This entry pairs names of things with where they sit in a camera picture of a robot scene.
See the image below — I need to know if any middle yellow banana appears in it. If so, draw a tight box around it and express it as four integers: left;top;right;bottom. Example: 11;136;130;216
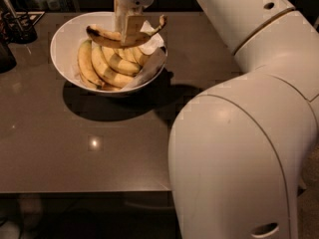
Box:
92;46;134;88

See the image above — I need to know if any leftmost yellow banana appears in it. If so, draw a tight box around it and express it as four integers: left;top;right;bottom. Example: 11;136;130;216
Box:
77;39;105;90

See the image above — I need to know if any small back yellow banana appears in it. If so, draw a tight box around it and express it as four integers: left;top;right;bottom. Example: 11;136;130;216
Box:
116;47;150;66

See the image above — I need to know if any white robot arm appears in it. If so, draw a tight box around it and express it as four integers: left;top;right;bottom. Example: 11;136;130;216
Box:
168;0;319;239

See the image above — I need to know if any white paper liner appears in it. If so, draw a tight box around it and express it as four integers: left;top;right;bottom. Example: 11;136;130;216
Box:
123;33;166;91

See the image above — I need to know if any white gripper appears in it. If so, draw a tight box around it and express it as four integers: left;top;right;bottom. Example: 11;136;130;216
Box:
114;0;154;45

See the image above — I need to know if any right yellow banana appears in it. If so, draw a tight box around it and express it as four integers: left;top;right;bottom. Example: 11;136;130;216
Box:
102;47;141;76

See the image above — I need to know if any spotted top banana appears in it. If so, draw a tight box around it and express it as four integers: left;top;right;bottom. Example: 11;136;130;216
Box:
86;15;167;49

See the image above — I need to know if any white ceramic bowl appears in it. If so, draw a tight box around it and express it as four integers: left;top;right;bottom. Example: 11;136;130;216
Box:
50;12;165;98

